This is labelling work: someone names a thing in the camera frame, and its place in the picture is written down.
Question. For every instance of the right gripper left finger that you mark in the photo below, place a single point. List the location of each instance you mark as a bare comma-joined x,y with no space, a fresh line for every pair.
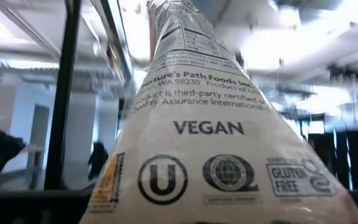
26,208

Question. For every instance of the Panda Puffs cereal box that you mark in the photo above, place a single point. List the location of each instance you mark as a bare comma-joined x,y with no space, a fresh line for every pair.
197,140

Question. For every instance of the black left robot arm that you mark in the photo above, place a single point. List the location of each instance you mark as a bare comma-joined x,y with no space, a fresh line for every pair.
5,146

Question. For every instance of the black partition curtains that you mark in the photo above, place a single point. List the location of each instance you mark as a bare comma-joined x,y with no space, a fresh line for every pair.
325,155

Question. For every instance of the black office chair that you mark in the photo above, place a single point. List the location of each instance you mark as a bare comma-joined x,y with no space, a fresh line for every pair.
97,161

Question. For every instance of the black rig frame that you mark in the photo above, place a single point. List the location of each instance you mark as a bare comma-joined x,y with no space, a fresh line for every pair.
62,109

